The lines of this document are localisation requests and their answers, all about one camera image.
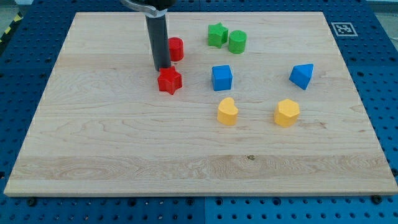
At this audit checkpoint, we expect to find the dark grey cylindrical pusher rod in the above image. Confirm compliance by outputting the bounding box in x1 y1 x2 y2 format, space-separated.
146 15 171 72

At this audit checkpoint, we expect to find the black end effector mount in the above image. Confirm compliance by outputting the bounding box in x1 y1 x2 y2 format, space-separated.
137 0 177 10

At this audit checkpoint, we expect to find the red cylinder block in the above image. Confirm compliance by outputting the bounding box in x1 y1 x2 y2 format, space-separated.
169 37 184 62

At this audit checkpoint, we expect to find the red star block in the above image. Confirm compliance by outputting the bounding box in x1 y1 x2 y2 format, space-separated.
157 66 182 95

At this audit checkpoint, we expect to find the green star block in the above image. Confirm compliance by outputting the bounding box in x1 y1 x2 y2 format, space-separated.
208 22 229 48

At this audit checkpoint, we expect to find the blue cube block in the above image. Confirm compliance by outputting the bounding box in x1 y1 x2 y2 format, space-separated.
211 65 233 91

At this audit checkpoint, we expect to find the green cylinder block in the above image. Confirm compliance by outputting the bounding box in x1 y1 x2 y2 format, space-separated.
228 30 247 54

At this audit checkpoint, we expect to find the yellow heart block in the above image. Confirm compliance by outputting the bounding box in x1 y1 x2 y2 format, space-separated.
217 97 239 126

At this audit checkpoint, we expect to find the light wooden board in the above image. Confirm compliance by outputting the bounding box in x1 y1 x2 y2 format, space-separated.
4 12 397 197

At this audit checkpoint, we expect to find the blue triangular prism block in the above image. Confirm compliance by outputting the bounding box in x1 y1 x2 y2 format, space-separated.
289 63 314 90

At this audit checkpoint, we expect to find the yellow hexagon block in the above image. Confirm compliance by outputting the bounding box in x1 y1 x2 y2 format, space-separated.
274 99 300 128

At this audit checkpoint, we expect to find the white fiducial marker tag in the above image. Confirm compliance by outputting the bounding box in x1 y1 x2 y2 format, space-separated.
331 22 358 37

